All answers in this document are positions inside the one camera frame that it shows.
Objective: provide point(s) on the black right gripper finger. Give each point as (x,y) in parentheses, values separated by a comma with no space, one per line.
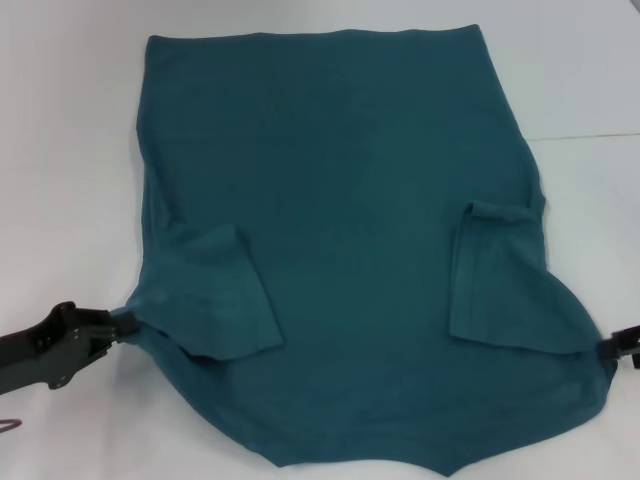
(630,337)
(611,350)

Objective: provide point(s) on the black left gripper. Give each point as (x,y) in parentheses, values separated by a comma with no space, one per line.
(50,350)

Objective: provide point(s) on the teal blue t-shirt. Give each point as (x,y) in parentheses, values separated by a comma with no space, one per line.
(340,200)

